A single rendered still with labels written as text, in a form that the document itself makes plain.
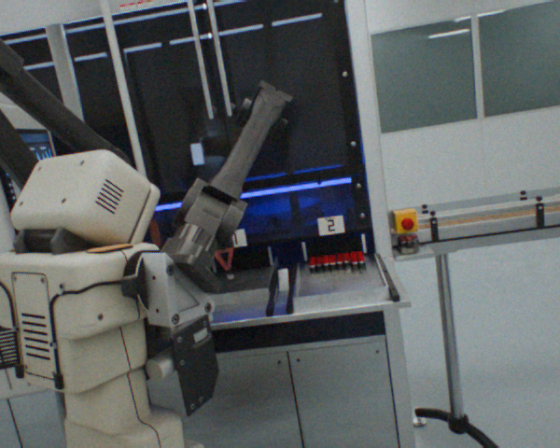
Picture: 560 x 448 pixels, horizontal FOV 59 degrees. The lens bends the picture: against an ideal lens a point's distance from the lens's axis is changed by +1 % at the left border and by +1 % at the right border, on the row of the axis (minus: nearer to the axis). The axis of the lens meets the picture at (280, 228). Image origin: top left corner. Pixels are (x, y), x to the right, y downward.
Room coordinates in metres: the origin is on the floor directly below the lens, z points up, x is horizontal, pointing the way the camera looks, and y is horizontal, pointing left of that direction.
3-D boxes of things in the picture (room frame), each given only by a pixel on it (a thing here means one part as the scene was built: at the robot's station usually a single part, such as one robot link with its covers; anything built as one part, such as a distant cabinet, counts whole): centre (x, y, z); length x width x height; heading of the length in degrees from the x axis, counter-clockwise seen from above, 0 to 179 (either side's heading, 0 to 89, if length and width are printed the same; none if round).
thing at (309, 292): (1.43, -0.15, 0.90); 0.34 x 0.26 x 0.04; 173
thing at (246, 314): (1.49, 0.01, 0.87); 0.70 x 0.48 x 0.02; 84
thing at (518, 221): (1.75, -0.72, 0.92); 0.69 x 0.16 x 0.16; 84
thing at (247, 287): (1.58, 0.17, 0.90); 0.34 x 0.26 x 0.04; 174
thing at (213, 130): (1.70, 0.36, 1.50); 0.47 x 0.01 x 0.59; 84
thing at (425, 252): (1.68, -0.44, 0.87); 0.14 x 0.13 x 0.02; 174
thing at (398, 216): (1.64, -0.42, 0.99); 0.08 x 0.07 x 0.07; 174
